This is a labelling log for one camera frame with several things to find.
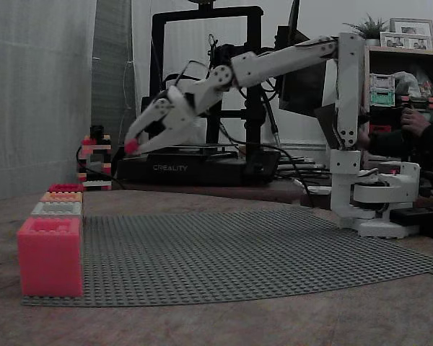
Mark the dark red plastic brick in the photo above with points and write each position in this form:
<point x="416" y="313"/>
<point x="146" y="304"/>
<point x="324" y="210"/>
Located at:
<point x="65" y="188"/>

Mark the person's hand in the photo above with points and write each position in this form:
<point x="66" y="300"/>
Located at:
<point x="415" y="122"/>

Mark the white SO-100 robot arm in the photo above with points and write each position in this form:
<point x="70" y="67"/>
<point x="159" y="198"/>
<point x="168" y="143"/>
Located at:
<point x="274" y="61"/>

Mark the wide white photo frame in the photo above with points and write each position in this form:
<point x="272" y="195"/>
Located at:
<point x="404" y="41"/>

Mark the small potted green plant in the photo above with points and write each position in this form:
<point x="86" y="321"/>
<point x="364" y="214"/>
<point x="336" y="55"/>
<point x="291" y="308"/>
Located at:
<point x="369" y="29"/>

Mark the green storage crate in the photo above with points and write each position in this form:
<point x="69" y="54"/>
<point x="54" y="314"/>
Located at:
<point x="381" y="98"/>

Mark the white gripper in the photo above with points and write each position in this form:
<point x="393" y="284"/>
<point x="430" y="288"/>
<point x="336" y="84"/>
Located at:
<point x="169" y="121"/>

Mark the striped Lego camera tower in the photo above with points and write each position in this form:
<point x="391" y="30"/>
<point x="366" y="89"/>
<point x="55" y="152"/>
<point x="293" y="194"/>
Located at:
<point x="95" y="166"/>

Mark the orange plastic brick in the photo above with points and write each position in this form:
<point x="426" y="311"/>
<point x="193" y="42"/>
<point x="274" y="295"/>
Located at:
<point x="61" y="197"/>

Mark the black tilted monitor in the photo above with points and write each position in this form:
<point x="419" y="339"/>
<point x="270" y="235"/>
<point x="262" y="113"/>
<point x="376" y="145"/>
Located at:
<point x="303" y="90"/>

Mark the grey studded baseplate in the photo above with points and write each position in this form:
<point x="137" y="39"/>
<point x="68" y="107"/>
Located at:
<point x="238" y="259"/>

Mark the large white photo frame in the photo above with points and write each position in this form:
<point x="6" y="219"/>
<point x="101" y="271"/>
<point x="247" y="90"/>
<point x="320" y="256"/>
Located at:
<point x="413" y="27"/>

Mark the white storage crate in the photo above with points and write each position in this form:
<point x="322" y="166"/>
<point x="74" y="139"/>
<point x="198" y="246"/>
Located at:
<point x="381" y="82"/>

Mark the black Creality 3D printer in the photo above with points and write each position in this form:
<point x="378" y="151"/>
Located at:
<point x="202" y="169"/>

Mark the grey plastic brick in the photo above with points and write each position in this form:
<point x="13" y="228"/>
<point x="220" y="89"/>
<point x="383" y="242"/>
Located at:
<point x="43" y="210"/>

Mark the wooden shelf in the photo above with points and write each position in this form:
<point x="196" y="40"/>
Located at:
<point x="400" y="50"/>

